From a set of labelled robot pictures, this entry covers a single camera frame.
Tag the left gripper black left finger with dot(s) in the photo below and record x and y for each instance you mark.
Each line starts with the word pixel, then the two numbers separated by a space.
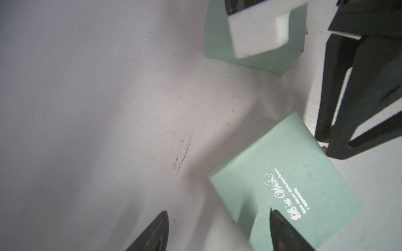
pixel 154 237

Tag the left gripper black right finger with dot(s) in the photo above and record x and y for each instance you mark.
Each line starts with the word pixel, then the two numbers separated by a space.
pixel 284 236

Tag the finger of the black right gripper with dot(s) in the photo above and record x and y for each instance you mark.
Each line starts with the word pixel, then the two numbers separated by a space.
pixel 360 79

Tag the mint green drawer jewelry box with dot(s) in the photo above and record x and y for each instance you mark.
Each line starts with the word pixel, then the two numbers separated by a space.
pixel 284 169

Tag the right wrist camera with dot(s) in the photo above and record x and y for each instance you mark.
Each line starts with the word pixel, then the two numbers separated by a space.
pixel 259 26

